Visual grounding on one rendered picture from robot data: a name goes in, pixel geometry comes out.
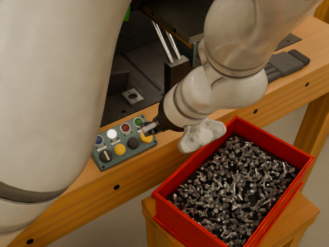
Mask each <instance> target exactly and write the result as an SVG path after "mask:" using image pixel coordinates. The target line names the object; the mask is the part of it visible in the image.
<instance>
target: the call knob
mask: <svg viewBox="0 0 329 247"><path fill-rule="evenodd" d="M100 158H101V160H102V161H104V162H108V161H110V160H111V159H112V153H111V152H110V151H109V150H104V151H103V152H102V153H101V154H100Z"/></svg>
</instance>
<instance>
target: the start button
mask: <svg viewBox="0 0 329 247"><path fill-rule="evenodd" d="M152 139H153V135H151V136H148V137H145V135H144V133H143V132H142V133H141V140H142V141H143V142H144V143H149V142H151V141H152Z"/></svg>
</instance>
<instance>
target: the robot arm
mask: <svg viewBox="0 0 329 247"><path fill-rule="evenodd" d="M131 1H132V0H0V247H7V246H8V245H9V244H10V243H11V242H12V241H13V240H14V239H15V238H16V237H17V236H18V235H19V234H21V233H22V232H23V231H24V230H25V229H26V228H27V227H28V226H30V225H31V224H32V223H33V222H34V221H35V220H36V219H37V218H38V217H39V216H41V215H42V214H43V213H44V212H45V211H46V210H47V209H48V208H49V207H50V206H51V205H52V204H53V203H54V202H55V201H56V200H57V199H58V198H59V197H60V195H61V194H62V193H64V192H65V191H66V190H67V189H68V188H69V187H70V185H71V184H72V183H74V182H75V181H76V179H77V178H78V177H79V176H80V175H81V173H82V172H83V170H84V169H85V167H86V165H87V163H88V161H89V159H90V156H91V154H92V152H93V149H94V146H95V144H96V140H97V137H98V133H99V129H100V125H101V120H102V116H103V111H104V106H105V100H106V95H107V90H108V84H109V79H110V73H111V68H112V62H113V57H114V53H115V48H116V44H117V40H118V35H119V32H120V29H121V25H122V22H123V20H124V17H125V15H126V12H127V10H128V7H129V5H130V3H131ZM323 1H324V0H215V1H214V2H213V3H212V5H211V6H210V8H209V10H208V13H207V15H206V18H205V24H204V38H203V39H202V40H201V41H200V43H199V44H198V52H199V57H200V60H201V63H202V66H200V67H197V68H195V69H194V70H192V71H191V72H190V73H189V74H188V75H187V76H186V77H185V78H184V79H183V80H182V81H180V82H179V83H177V84H176V85H175V86H173V87H172V89H171V90H170V91H169V92H168V93H167V94H166V95H165V96H164V97H163V98H162V99H161V101H160V103H159V107H158V115H157V116H156V117H154V118H153V120H152V122H149V121H148V122H145V123H141V124H140V128H141V130H142V131H143V133H144V135H145V137H148V136H151V135H156V134H159V133H161V132H165V131H167V130H172V131H176V132H184V133H183V135H182V137H181V138H180V140H179V142H178V149H179V151H180V152H181V153H183V154H188V153H191V152H193V151H195V150H197V149H199V148H201V147H203V146H205V145H207V144H209V143H211V142H213V141H215V140H216V139H218V138H220V137H222V136H223V135H224V134H225V133H226V131H227V129H226V126H225V125H224V124H223V122H221V121H215V120H210V119H208V116H209V115H210V114H212V113H213V112H215V111H217V110H219V109H237V108H243V107H247V106H250V105H253V104H255V103H256V102H258V101H259V100H260V99H262V97H263V96H264V95H265V93H266V90H267V87H268V79H267V75H266V73H265V70H264V67H265V66H266V64H267V63H268V61H269V59H270V58H271V56H272V54H273V52H274V51H275V49H276V47H277V45H278V44H279V43H280V42H281V40H283V39H284V38H285V37H286V36H287V35H288V34H289V33H291V32H292V31H293V30H294V29H295V28H296V27H297V26H298V25H299V24H301V23H302V22H303V21H304V20H305V19H306V18H307V17H308V16H309V15H310V14H311V13H312V12H313V11H314V10H315V9H316V8H317V7H318V6H319V5H320V4H321V3H322V2H323Z"/></svg>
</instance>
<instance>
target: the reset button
mask: <svg viewBox="0 0 329 247"><path fill-rule="evenodd" d="M125 150H126V149H125V146H124V145H123V144H118V145H116V147H115V152H116V154H118V155H122V154H124V153H125Z"/></svg>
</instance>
